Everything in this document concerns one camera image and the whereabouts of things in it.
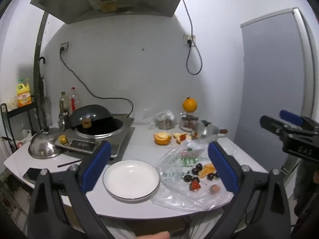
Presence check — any shiny steel vessel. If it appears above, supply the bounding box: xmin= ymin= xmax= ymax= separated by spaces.
xmin=58 ymin=113 xmax=69 ymax=131

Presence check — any range hood power cable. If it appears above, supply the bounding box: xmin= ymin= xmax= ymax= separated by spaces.
xmin=181 ymin=0 xmax=202 ymax=75

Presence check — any black metal rack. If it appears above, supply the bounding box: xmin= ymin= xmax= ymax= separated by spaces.
xmin=0 ymin=102 xmax=40 ymax=152

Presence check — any steel saucepan with lid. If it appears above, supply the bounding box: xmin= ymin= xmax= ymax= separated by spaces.
xmin=192 ymin=121 xmax=228 ymax=142

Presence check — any dark grey wok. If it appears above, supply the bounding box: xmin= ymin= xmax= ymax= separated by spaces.
xmin=68 ymin=104 xmax=114 ymax=130

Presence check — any steel induction cooker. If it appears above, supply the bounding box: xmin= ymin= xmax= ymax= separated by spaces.
xmin=54 ymin=115 xmax=135 ymax=158

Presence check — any white plastic bag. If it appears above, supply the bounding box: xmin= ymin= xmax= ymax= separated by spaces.
xmin=6 ymin=97 xmax=19 ymax=110

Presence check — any half peeled orange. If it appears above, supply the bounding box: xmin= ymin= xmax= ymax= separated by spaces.
xmin=153 ymin=132 xmax=173 ymax=146

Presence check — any black cooker power cable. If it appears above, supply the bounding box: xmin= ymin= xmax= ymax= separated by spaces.
xmin=59 ymin=47 xmax=134 ymax=119

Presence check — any glass dish of dates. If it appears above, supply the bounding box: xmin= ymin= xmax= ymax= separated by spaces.
xmin=179 ymin=112 xmax=200 ymax=132

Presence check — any clear printed plastic bag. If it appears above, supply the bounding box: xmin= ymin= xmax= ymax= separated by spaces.
xmin=152 ymin=139 xmax=235 ymax=212

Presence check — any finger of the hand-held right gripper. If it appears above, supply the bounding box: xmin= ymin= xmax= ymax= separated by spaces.
xmin=279 ymin=110 xmax=312 ymax=127
xmin=260 ymin=115 xmax=291 ymax=138

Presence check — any whole orange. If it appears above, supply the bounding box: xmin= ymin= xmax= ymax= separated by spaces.
xmin=182 ymin=97 xmax=198 ymax=113

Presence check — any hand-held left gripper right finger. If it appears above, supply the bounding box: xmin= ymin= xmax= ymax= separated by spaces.
xmin=208 ymin=141 xmax=291 ymax=239

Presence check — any steel pot lid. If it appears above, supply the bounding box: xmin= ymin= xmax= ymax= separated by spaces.
xmin=28 ymin=126 xmax=64 ymax=159

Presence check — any black chopstick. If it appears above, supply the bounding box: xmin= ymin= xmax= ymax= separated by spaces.
xmin=57 ymin=159 xmax=82 ymax=168

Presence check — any yellow detergent bottle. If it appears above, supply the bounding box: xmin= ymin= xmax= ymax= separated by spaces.
xmin=16 ymin=78 xmax=33 ymax=108

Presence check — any steel range hood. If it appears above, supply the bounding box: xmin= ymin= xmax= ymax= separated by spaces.
xmin=30 ymin=0 xmax=191 ymax=25

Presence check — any white plate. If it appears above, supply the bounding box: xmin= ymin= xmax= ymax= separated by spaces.
xmin=103 ymin=160 xmax=160 ymax=202

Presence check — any black umbrella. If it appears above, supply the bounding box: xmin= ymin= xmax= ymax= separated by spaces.
xmin=38 ymin=56 xmax=53 ymax=130

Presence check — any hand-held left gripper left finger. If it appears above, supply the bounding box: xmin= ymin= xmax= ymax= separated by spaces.
xmin=27 ymin=141 xmax=115 ymax=239

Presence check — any steel cup in plastic bag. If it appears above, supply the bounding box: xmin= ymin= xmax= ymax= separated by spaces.
xmin=150 ymin=110 xmax=177 ymax=130

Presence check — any grey door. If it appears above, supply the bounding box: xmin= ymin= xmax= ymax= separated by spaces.
xmin=240 ymin=7 xmax=314 ymax=175

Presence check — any dark vertical pipe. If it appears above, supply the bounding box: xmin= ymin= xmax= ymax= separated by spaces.
xmin=32 ymin=12 xmax=49 ymax=130

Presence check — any person's left hand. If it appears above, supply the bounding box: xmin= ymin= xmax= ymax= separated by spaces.
xmin=136 ymin=231 xmax=171 ymax=239

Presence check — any clear bottle with red label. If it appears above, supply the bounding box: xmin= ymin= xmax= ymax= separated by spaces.
xmin=68 ymin=87 xmax=81 ymax=115

